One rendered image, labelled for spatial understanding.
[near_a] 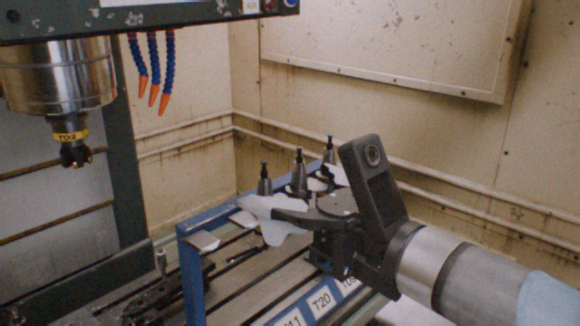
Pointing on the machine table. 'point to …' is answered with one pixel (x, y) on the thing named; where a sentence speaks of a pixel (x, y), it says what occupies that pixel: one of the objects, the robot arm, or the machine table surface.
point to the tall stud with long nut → (162, 262)
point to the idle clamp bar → (165, 291)
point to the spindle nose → (57, 76)
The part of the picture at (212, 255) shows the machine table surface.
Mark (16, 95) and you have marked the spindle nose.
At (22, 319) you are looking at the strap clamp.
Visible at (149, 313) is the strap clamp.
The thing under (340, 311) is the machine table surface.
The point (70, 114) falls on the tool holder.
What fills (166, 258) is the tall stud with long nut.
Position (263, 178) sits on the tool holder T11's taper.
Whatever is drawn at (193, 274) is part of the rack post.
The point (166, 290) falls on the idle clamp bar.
